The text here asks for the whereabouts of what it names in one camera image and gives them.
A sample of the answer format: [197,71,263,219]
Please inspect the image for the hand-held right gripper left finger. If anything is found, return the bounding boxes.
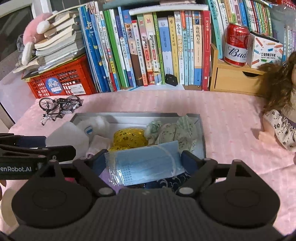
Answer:
[37,150,116,198]

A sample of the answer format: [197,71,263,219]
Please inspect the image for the grey plush toy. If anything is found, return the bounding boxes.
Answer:
[15,34,26,68]

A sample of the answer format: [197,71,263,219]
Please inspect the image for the gold sequin cloth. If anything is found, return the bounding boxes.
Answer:
[108,128,149,151]

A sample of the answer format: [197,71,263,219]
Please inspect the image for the black model bicycle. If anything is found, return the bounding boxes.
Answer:
[38,95,83,126]

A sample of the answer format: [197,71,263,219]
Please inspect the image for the red plastic crate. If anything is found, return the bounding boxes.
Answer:
[27,55,97,99]

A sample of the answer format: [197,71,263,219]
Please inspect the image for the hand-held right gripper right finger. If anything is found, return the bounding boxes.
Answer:
[177,150,259,198]

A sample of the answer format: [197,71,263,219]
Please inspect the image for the wooden drawer box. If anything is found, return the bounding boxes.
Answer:
[210,43,267,96]

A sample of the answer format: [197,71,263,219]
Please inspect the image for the flat books atop book row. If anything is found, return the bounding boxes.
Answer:
[103,0,209,11]

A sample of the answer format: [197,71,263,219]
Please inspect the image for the brown-haired doll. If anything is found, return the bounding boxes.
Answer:
[258,51,296,165]

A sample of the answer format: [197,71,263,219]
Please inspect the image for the red drink can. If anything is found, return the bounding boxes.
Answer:
[223,22,251,68]

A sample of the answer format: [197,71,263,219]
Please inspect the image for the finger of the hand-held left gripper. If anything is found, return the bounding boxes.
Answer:
[0,133,47,149]
[0,144,76,163]

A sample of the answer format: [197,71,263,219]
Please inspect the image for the blue face mask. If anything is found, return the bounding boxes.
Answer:
[104,140,186,186]

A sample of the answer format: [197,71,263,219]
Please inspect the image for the row of thin upright books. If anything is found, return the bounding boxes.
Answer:
[206,0,296,61]

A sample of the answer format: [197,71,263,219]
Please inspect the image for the green checked cloth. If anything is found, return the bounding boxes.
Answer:
[144,120,164,144]

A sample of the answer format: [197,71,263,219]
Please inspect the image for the dark patterned cloth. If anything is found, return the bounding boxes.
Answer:
[126,172,192,190]

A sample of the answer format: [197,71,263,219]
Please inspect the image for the small black case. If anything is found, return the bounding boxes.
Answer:
[165,73,179,86]

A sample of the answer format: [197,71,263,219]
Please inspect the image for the stack of lying books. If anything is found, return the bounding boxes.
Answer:
[12,10,86,74]

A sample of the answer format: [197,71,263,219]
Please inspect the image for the pink plush rabbit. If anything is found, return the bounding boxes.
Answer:
[21,12,54,66]

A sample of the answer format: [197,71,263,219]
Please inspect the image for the white printed carton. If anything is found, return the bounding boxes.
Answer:
[246,32,284,69]

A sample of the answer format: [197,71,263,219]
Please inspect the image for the grey cardboard box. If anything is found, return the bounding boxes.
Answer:
[69,112,207,189]

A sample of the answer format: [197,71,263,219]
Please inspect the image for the white plush toy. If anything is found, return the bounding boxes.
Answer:
[77,115,110,140]

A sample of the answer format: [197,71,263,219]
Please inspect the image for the green patterned cloth mask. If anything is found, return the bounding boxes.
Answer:
[157,115,198,154]

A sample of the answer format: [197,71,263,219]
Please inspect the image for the row of colourful upright books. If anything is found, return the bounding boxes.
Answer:
[78,1,212,93]

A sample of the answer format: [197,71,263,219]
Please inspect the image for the white face masks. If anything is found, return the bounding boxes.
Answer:
[45,121,90,161]

